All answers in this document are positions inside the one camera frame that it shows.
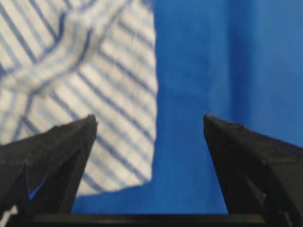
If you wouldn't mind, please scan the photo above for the white blue striped towel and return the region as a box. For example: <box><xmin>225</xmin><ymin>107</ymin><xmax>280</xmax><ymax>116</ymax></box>
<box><xmin>0</xmin><ymin>0</ymin><xmax>158</xmax><ymax>196</ymax></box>

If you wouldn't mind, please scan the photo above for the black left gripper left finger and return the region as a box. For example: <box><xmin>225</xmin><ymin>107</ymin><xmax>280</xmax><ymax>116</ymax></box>
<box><xmin>0</xmin><ymin>115</ymin><xmax>98</xmax><ymax>213</ymax></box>

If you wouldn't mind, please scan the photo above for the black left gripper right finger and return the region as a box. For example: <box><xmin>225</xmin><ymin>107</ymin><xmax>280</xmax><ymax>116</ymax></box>
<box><xmin>203</xmin><ymin>114</ymin><xmax>303</xmax><ymax>227</ymax></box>

